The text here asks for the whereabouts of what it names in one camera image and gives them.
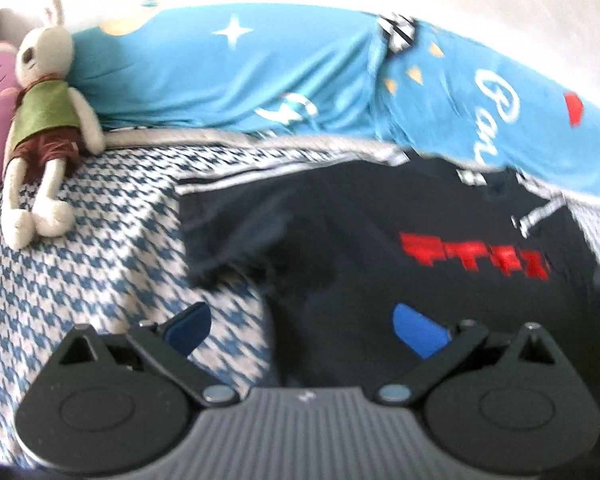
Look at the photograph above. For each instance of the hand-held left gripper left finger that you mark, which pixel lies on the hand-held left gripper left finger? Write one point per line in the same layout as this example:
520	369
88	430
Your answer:
187	327

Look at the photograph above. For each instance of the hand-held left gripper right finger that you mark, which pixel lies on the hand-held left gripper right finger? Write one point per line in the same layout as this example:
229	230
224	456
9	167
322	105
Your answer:
420	330

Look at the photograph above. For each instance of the black t-shirt with red print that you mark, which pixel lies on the black t-shirt with red print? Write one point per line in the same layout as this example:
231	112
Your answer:
355	260

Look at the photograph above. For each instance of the houndstooth bed mat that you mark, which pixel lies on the houndstooth bed mat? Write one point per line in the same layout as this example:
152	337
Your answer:
105	240

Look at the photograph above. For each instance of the rabbit plush toy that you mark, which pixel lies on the rabbit plush toy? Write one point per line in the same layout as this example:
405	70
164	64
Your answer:
42	110

